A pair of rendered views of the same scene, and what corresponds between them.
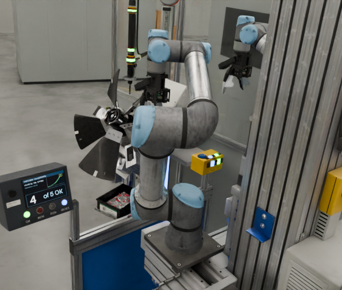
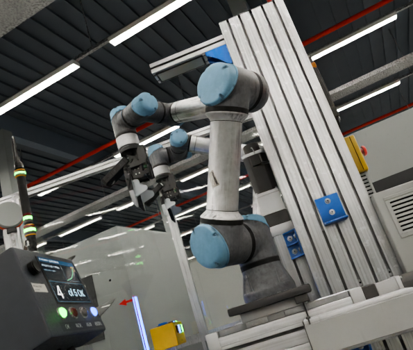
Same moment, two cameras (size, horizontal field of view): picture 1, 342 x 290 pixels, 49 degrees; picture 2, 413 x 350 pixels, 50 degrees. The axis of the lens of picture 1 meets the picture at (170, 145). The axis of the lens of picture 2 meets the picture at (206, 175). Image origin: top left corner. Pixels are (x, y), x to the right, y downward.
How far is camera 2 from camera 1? 132 cm
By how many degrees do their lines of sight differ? 60
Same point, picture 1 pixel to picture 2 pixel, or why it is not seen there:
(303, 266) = (396, 190)
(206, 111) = not seen: hidden behind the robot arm
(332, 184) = (350, 144)
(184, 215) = (264, 236)
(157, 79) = (138, 150)
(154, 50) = (145, 98)
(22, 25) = not seen: outside the picture
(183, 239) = (277, 271)
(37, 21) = not seen: outside the picture
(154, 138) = (242, 78)
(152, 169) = (236, 140)
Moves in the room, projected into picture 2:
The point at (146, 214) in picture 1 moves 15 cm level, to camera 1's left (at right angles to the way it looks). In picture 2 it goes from (233, 238) to (188, 245)
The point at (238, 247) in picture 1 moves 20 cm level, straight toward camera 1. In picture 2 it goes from (321, 273) to (366, 256)
